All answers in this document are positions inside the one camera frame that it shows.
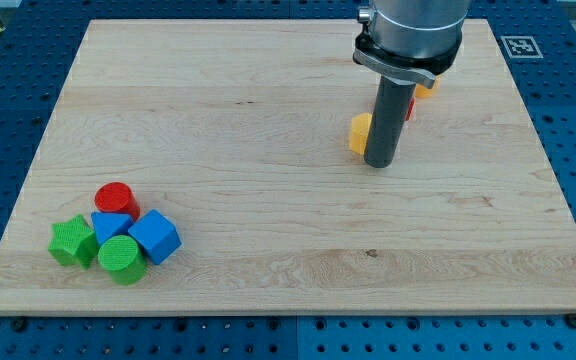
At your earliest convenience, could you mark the red cylinder block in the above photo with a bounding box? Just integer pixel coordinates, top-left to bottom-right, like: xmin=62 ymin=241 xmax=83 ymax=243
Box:
xmin=94 ymin=182 xmax=141 ymax=221

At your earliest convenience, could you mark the wooden board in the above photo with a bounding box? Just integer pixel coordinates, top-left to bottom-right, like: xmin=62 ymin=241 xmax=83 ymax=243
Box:
xmin=0 ymin=19 xmax=576 ymax=317

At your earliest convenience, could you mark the yellow hexagon block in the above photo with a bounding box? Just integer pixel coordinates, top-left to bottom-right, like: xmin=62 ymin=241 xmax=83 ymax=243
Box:
xmin=348 ymin=113 xmax=372 ymax=155

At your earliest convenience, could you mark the blue triangle block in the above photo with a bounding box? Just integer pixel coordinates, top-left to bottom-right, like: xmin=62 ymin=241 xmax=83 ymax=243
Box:
xmin=91 ymin=212 xmax=134 ymax=245

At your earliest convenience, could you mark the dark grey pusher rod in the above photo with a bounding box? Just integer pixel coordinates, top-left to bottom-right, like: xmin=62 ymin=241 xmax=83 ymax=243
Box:
xmin=364 ymin=76 xmax=416 ymax=168

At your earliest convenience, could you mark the green star block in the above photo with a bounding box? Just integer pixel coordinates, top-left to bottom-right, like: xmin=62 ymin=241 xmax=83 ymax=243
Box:
xmin=47 ymin=214 xmax=99 ymax=269

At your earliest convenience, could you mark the red star block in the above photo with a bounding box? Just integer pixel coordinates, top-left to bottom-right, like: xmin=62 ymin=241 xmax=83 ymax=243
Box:
xmin=405 ymin=96 xmax=416 ymax=121

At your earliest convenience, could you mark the yellow block behind arm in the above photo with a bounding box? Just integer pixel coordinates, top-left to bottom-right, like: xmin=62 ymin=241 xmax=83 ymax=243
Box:
xmin=414 ymin=76 xmax=441 ymax=99

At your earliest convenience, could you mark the blue cube block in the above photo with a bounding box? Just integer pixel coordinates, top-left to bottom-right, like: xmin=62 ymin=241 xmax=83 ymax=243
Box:
xmin=128 ymin=209 xmax=182 ymax=265

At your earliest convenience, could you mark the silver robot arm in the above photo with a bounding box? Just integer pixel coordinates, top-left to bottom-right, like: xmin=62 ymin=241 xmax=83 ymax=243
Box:
xmin=353 ymin=0 xmax=470 ymax=88

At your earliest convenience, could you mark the white fiducial marker tag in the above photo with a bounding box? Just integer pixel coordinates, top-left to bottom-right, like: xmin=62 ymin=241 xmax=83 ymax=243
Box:
xmin=501 ymin=35 xmax=543 ymax=59

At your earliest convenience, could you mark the green cylinder block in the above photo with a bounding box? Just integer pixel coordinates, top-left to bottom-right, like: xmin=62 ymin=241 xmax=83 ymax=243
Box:
xmin=98 ymin=235 xmax=147 ymax=285

